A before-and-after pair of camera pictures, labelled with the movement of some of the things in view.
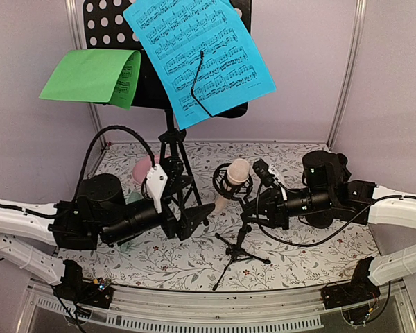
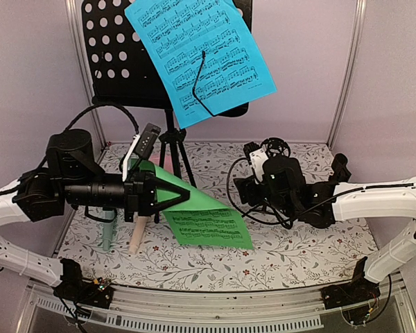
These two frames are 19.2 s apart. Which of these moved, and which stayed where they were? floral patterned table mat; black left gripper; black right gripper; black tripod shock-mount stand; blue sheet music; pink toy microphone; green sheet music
Moved: green sheet music; pink toy microphone; black left gripper; black tripod shock-mount stand; black right gripper
Stayed: blue sheet music; floral patterned table mat
